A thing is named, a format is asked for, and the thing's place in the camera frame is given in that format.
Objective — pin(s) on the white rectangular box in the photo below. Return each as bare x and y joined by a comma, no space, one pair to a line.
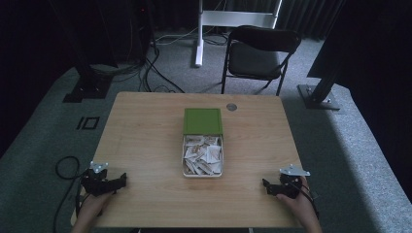
183,155

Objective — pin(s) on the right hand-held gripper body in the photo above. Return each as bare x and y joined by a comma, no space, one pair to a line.
291,184

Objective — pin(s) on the black metal stand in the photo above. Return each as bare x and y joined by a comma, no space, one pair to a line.
87,84
322,90

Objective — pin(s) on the grey round table grommet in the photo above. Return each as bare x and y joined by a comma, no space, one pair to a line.
231,107

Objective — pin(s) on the black folding chair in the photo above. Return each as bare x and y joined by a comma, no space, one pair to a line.
256,59

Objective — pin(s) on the green sliding box lid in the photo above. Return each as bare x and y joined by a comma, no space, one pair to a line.
202,121

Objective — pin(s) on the dark computer tower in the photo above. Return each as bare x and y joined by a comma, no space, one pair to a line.
141,29

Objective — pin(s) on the white metal stand frame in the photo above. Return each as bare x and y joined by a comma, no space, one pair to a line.
207,17

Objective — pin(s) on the pile of white paper packets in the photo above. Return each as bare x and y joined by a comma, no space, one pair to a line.
203,155

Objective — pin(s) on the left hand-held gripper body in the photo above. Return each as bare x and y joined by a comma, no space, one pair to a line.
94,183

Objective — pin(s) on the dark curtain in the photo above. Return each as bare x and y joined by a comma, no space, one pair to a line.
307,16

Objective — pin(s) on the person's right hand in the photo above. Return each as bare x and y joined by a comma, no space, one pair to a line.
299,204

